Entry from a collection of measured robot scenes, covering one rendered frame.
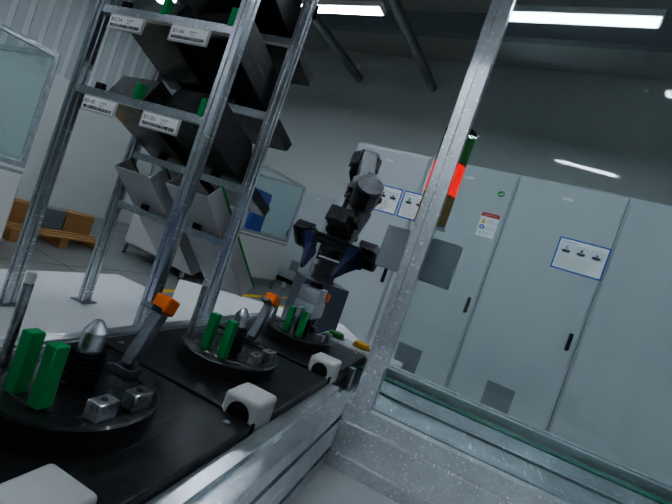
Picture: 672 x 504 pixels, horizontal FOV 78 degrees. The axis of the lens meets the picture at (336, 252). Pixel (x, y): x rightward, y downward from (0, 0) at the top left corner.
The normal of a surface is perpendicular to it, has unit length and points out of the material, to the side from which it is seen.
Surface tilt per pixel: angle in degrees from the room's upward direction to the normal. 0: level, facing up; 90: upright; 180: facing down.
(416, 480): 90
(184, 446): 0
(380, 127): 90
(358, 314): 90
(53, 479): 0
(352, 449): 90
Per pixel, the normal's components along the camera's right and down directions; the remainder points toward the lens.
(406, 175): -0.44, -0.13
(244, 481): 0.33, -0.95
